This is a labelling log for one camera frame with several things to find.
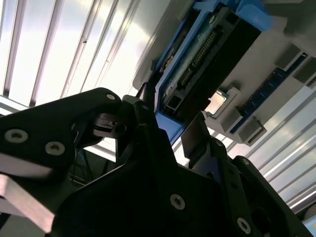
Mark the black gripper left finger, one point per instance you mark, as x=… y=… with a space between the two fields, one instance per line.
x=49 y=123

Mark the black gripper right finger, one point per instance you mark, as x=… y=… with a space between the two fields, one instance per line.
x=247 y=192

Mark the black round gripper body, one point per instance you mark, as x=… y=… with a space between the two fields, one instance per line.
x=118 y=209

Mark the hard disk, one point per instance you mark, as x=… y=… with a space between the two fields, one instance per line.
x=217 y=69

